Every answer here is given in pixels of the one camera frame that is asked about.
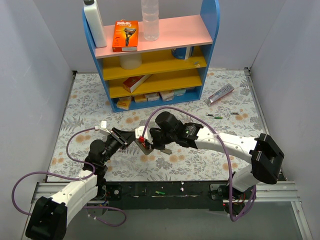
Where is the white wrapped sponge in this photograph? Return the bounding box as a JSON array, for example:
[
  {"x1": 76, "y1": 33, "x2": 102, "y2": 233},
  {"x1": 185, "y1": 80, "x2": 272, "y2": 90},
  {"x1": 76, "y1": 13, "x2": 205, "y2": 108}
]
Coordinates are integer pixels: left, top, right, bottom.
[{"x1": 145, "y1": 92, "x2": 160, "y2": 102}]

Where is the blue and yellow shelf unit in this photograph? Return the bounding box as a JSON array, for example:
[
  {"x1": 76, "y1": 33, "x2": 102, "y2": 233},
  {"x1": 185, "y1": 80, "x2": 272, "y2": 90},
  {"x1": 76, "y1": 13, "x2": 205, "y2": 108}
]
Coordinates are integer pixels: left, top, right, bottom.
[{"x1": 82, "y1": 0, "x2": 220, "y2": 112}]

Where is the red tea box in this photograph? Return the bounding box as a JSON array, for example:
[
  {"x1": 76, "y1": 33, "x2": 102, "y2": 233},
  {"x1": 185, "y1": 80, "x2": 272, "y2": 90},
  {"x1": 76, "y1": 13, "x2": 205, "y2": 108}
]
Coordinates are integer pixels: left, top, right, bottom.
[{"x1": 122, "y1": 74, "x2": 152, "y2": 93}]

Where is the white plastic bottle black cap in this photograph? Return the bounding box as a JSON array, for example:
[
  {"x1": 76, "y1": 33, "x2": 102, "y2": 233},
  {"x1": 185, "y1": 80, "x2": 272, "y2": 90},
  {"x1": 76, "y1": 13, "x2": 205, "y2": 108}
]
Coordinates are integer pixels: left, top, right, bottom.
[{"x1": 83, "y1": 0, "x2": 108, "y2": 48}]

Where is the white air conditioner remote control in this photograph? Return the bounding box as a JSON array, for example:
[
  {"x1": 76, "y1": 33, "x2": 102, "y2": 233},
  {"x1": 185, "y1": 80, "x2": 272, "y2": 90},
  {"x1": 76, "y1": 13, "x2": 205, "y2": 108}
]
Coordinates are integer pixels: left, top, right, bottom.
[{"x1": 134, "y1": 139, "x2": 153, "y2": 156}]

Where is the green teal sponge pack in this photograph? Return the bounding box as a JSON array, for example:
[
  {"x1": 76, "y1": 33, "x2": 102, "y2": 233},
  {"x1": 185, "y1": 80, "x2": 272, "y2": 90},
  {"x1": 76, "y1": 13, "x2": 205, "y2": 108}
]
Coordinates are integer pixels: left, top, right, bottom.
[{"x1": 173, "y1": 88, "x2": 186, "y2": 97}]

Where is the clear plastic water bottle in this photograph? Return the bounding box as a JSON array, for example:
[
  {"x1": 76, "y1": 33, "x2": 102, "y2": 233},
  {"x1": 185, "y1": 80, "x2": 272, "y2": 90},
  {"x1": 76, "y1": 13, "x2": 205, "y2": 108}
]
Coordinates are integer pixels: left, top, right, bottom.
[{"x1": 141, "y1": 0, "x2": 160, "y2": 41}]

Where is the floral patterned table mat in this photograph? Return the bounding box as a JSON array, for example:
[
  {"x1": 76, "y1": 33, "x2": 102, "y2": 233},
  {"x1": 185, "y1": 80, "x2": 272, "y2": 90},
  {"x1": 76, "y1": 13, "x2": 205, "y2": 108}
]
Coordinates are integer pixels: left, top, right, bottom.
[{"x1": 47, "y1": 69, "x2": 266, "y2": 182}]

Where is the yellow wrapped sponge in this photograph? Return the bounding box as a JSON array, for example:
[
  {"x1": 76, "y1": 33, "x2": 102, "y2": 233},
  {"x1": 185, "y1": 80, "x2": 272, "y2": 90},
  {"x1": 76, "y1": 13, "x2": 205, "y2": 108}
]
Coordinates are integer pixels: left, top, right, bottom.
[{"x1": 134, "y1": 94, "x2": 148, "y2": 103}]

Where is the silver toothpaste box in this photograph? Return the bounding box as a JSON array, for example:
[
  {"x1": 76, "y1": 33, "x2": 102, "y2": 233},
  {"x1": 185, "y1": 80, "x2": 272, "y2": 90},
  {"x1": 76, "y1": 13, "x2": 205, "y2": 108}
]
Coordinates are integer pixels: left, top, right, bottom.
[{"x1": 204, "y1": 84, "x2": 235, "y2": 106}]

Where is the grey remote battery cover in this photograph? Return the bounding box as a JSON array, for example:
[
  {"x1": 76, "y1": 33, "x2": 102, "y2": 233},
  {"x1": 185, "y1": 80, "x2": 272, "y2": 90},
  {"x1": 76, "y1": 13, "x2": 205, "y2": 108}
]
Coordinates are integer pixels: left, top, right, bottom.
[{"x1": 161, "y1": 148, "x2": 172, "y2": 155}]

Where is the beige paper towel roll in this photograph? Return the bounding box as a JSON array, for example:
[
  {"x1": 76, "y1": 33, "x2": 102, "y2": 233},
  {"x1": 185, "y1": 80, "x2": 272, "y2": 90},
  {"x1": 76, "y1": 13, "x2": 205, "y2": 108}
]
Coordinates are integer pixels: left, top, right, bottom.
[{"x1": 119, "y1": 53, "x2": 142, "y2": 70}]

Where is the red and white sponge pack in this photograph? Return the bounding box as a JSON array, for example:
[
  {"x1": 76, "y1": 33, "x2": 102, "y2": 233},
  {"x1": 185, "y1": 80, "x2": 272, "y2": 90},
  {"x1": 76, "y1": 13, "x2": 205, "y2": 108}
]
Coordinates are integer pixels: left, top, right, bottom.
[{"x1": 159, "y1": 90, "x2": 174, "y2": 102}]

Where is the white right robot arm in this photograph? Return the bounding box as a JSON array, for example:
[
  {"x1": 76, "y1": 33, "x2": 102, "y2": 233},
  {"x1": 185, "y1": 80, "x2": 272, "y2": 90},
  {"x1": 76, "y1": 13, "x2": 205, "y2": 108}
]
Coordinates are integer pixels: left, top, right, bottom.
[{"x1": 148, "y1": 111, "x2": 285, "y2": 199}]

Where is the orange Gillette razor box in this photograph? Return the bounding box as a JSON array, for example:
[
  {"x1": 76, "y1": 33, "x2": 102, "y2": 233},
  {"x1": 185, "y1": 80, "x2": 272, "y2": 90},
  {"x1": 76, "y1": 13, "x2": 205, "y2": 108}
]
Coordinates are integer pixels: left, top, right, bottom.
[{"x1": 112, "y1": 20, "x2": 139, "y2": 52}]

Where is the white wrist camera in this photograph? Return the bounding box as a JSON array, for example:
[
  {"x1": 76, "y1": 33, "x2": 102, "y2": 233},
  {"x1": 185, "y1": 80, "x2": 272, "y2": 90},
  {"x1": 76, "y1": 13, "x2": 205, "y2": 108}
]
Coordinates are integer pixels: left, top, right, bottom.
[
  {"x1": 94, "y1": 120, "x2": 111, "y2": 136},
  {"x1": 134, "y1": 126, "x2": 153, "y2": 147}
]

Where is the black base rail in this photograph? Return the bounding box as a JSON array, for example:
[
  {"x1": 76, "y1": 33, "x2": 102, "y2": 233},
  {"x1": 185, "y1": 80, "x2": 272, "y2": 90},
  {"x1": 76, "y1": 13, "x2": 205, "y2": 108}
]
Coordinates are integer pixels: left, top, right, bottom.
[{"x1": 89, "y1": 180, "x2": 229, "y2": 211}]

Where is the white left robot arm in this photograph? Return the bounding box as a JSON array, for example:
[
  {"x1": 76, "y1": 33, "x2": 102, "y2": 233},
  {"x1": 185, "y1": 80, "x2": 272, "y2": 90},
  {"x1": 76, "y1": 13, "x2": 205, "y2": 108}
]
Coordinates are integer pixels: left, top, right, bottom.
[{"x1": 25, "y1": 128, "x2": 136, "y2": 240}]

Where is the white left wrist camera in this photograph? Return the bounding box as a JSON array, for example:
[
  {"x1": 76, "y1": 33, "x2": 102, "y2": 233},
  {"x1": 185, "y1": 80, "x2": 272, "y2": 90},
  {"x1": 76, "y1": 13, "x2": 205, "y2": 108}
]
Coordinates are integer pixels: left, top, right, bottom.
[{"x1": 94, "y1": 120, "x2": 111, "y2": 136}]

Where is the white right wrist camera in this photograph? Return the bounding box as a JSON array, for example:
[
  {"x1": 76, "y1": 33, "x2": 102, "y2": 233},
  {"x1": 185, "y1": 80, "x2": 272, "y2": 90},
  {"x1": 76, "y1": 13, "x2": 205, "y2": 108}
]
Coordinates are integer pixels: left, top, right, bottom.
[{"x1": 134, "y1": 126, "x2": 153, "y2": 147}]

